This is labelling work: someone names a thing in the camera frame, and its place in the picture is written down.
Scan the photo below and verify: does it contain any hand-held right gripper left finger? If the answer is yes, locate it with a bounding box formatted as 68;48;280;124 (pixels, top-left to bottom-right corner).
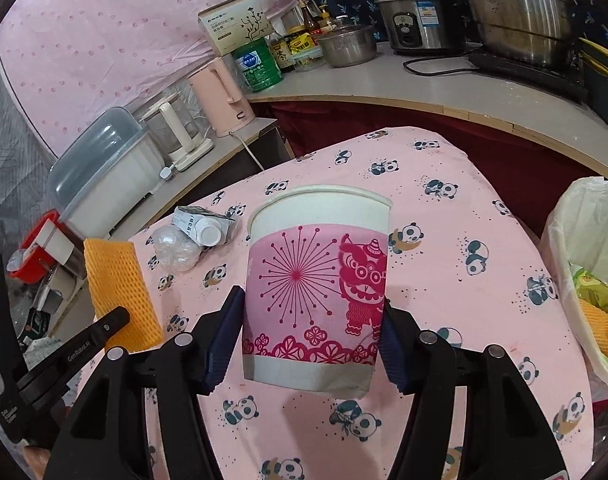
44;285;247;480

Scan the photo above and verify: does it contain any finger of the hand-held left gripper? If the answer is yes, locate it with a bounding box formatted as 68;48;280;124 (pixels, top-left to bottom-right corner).
14;306;132;411

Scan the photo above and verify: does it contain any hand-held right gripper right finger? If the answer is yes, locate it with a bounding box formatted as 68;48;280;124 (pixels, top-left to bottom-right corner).
381;297;592;480

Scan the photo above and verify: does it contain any orange foam net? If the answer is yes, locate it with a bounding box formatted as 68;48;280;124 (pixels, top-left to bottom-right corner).
579;300;608;358
83;237;165;353

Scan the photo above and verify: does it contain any pink printed paper cup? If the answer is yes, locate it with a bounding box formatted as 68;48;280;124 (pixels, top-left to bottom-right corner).
241;185;392;401

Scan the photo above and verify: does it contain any bin with white liner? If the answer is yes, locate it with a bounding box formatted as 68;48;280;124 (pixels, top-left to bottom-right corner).
541;176;608;396

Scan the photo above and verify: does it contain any person's left hand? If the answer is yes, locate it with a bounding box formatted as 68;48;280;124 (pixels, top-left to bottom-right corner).
24;442;55;468

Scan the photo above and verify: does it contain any crumpled clear plastic wrap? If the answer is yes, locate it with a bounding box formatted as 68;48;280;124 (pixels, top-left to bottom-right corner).
151;222;202;273

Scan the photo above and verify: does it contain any red plastic box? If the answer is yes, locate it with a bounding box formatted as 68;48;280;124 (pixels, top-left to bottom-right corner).
6;210;85;281

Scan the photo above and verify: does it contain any crushed milk carton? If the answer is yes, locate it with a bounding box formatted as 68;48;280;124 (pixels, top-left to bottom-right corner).
171;205;237;251

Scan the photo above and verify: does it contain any pink panda tablecloth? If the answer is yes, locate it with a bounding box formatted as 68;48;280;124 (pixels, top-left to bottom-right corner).
76;126;595;480

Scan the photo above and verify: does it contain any clear-lid dish container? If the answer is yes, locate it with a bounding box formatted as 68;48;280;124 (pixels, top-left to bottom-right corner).
46;106;167;238

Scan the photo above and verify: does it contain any dark red cloth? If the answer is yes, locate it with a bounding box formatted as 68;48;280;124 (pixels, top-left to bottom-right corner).
249;100;608;241

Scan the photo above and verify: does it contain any pink electric kettle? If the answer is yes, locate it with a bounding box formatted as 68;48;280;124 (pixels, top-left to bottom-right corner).
186;56;257;138

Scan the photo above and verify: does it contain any green tin can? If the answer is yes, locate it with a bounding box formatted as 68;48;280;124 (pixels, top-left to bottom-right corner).
232;37;285;93

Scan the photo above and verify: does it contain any dark sauce jar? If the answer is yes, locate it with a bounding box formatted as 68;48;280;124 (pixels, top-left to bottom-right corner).
271;35;297;72

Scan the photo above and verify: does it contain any yellow label jar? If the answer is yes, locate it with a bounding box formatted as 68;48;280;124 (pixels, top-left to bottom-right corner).
286;32;321;58

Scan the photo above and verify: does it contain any small steel pot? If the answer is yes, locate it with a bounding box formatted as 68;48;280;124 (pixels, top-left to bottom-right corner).
316;16;378;68

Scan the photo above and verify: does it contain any black induction cooker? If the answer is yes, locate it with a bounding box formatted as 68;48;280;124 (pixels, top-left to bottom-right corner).
469;50;592;106

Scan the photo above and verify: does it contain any white cardboard box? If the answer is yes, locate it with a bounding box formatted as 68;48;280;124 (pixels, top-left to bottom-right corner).
198;0;274;57

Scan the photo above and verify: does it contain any pink dotted curtain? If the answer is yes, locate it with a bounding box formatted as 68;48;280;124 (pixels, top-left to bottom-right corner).
0;0;305;156

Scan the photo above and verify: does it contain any brown sauce bottle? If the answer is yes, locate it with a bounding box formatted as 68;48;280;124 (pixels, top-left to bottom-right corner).
303;0;321;36

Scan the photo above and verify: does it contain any steel rice cooker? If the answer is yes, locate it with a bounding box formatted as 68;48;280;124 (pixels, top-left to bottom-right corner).
374;0;467;56

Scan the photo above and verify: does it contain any large steel steamer pot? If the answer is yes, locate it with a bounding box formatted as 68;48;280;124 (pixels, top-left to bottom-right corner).
444;0;577;68

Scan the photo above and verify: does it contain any white power cord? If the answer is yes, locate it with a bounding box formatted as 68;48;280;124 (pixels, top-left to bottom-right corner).
229;130;265;173

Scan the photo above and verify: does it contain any glass kettle white handle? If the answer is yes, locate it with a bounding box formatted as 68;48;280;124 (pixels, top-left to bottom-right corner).
141;100;215;173

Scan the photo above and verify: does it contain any black power cord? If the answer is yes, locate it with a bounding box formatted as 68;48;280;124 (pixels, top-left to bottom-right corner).
403;52;477;78

